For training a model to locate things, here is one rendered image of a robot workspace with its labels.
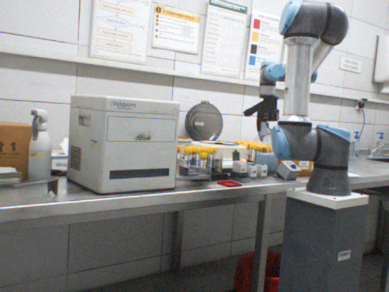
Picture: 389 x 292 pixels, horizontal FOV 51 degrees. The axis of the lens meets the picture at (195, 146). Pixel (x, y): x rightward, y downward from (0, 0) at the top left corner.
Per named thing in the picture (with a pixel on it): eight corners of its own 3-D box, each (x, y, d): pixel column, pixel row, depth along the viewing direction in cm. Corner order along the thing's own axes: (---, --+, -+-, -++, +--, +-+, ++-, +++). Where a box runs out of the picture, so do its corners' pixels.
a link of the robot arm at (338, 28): (362, -3, 135) (311, 67, 182) (330, -6, 135) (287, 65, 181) (365, 27, 132) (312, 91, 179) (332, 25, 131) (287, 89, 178)
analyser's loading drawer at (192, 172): (164, 183, 138) (166, 168, 138) (154, 180, 143) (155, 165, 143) (210, 180, 151) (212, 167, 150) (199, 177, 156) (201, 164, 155)
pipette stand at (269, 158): (262, 176, 181) (265, 154, 181) (252, 174, 187) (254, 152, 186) (278, 176, 187) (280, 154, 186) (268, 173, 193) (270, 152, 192)
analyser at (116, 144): (98, 195, 122) (104, 95, 119) (65, 179, 143) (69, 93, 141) (181, 189, 141) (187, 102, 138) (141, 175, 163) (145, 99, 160)
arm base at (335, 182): (360, 195, 139) (363, 167, 138) (328, 197, 132) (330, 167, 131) (328, 187, 152) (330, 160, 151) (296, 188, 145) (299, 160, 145)
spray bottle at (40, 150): (29, 186, 128) (32, 108, 125) (21, 181, 135) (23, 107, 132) (55, 184, 133) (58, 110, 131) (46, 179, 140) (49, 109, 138)
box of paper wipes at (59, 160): (51, 171, 155) (53, 138, 154) (39, 167, 164) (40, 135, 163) (104, 169, 170) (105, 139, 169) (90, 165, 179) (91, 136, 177)
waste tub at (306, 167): (293, 176, 188) (295, 156, 187) (272, 172, 199) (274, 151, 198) (312, 176, 195) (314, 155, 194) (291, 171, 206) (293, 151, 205)
